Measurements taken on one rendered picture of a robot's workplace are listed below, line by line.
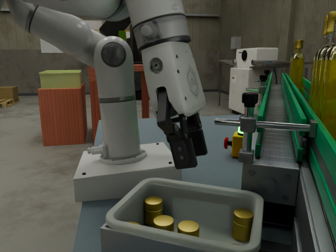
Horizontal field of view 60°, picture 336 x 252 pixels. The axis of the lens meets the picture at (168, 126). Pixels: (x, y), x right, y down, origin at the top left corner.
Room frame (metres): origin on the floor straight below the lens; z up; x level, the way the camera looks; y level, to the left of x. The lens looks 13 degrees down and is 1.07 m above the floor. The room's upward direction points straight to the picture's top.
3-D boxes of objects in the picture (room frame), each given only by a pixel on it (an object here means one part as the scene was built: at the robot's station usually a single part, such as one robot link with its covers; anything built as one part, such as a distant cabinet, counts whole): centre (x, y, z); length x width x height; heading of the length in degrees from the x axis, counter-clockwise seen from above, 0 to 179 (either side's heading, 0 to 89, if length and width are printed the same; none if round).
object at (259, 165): (0.49, -0.18, 0.85); 0.09 x 0.04 x 0.07; 70
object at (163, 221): (0.42, 0.01, 0.79); 0.04 x 0.04 x 0.04
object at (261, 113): (1.35, -0.47, 0.92); 1.75 x 0.01 x 0.08; 160
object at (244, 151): (0.50, -0.17, 0.95); 0.17 x 0.03 x 0.12; 70
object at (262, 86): (1.08, -0.32, 0.94); 0.07 x 0.04 x 0.13; 70
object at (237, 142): (0.92, -0.25, 0.79); 0.07 x 0.07 x 0.07; 70
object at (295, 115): (1.32, -0.54, 0.92); 1.75 x 0.01 x 0.08; 160
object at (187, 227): (0.41, -0.03, 0.79); 0.04 x 0.04 x 0.04
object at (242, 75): (5.46, -1.59, 0.62); 2.57 x 0.64 x 1.24; 11
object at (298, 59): (1.60, -0.70, 1.02); 0.06 x 0.06 x 0.28; 70
